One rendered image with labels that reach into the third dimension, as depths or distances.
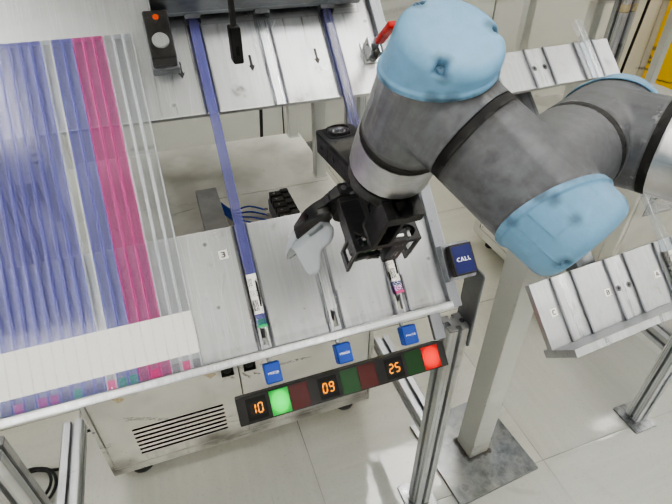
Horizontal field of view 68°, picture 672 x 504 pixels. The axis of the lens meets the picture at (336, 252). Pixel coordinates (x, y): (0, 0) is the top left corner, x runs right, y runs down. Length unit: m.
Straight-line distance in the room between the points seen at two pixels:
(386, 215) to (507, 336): 0.74
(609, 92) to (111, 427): 1.18
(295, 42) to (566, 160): 0.63
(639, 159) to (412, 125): 0.18
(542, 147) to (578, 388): 1.47
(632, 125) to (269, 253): 0.51
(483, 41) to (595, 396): 1.52
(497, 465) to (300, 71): 1.13
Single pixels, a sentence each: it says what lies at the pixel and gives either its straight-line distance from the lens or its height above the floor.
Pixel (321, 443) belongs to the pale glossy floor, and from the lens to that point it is 1.50.
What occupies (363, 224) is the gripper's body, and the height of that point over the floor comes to 1.00.
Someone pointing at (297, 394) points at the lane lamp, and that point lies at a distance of 0.77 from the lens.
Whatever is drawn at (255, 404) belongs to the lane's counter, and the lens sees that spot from 0.77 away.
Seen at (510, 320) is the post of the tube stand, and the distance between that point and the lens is 1.10.
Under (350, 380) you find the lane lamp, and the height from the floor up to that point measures 0.66.
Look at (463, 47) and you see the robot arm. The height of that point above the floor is 1.19.
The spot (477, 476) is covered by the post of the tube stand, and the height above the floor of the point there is 0.01.
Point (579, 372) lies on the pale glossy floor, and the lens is 1.82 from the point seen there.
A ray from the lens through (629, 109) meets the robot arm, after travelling 0.44.
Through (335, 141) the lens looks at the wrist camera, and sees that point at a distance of 0.53.
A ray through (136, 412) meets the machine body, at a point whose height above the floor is 0.29.
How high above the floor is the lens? 1.28
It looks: 37 degrees down
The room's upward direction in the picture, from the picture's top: straight up
